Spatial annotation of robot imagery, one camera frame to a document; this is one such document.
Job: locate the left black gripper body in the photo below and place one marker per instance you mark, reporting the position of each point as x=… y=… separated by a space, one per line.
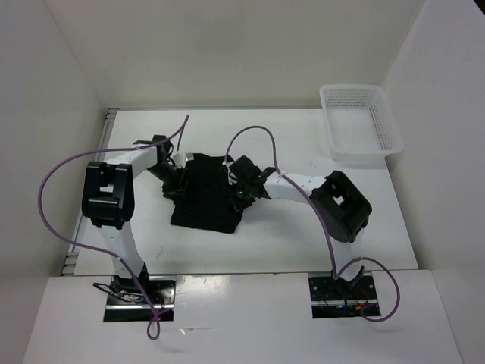
x=171 y=178

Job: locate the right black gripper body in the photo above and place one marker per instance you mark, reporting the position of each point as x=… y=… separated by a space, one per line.
x=241 y=196

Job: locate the black shorts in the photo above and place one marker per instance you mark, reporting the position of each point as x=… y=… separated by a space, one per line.
x=203 y=200

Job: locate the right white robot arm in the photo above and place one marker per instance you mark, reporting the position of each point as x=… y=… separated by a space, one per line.
x=340 y=207

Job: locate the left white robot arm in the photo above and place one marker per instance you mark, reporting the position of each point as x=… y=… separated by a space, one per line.
x=109 y=203

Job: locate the white plastic basket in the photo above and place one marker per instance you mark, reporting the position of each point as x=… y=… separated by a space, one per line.
x=360 y=123

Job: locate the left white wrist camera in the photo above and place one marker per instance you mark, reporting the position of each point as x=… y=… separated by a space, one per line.
x=180 y=159

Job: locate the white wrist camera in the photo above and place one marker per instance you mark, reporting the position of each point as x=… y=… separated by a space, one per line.
x=180 y=159
x=226 y=164

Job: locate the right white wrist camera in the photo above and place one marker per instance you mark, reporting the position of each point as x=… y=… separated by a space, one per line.
x=226 y=164

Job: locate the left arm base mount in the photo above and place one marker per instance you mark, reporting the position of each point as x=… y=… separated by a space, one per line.
x=131 y=305

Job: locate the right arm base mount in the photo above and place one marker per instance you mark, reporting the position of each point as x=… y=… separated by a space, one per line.
x=331 y=299

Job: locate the aluminium table edge rail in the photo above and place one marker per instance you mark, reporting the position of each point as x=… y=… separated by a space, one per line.
x=92 y=195

